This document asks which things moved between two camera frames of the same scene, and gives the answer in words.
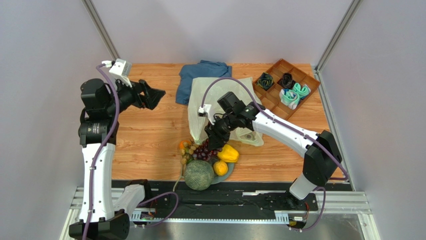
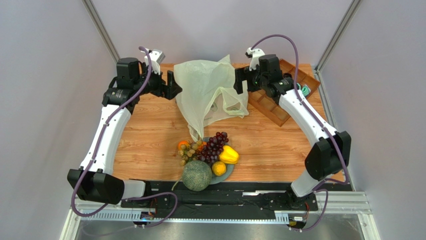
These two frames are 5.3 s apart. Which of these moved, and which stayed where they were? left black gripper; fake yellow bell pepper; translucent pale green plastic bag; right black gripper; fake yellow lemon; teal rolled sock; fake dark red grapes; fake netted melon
Moved: left black gripper; translucent pale green plastic bag; fake dark red grapes; right black gripper
Stayed: fake yellow lemon; fake yellow bell pepper; teal rolled sock; fake netted melon
